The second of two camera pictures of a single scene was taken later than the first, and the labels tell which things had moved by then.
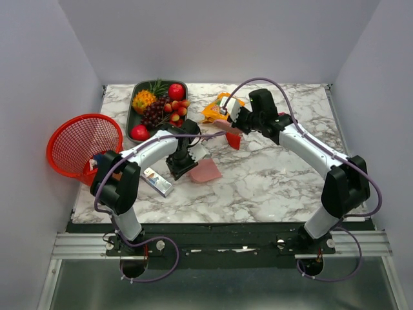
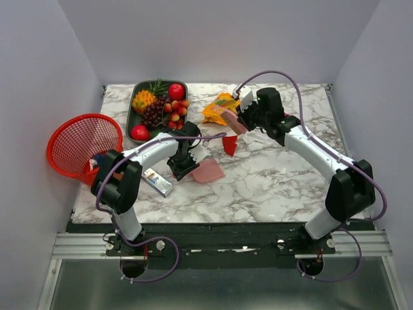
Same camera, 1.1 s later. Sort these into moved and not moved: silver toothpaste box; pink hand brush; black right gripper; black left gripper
Moved: pink hand brush
Not moved: black left gripper; black right gripper; silver toothpaste box
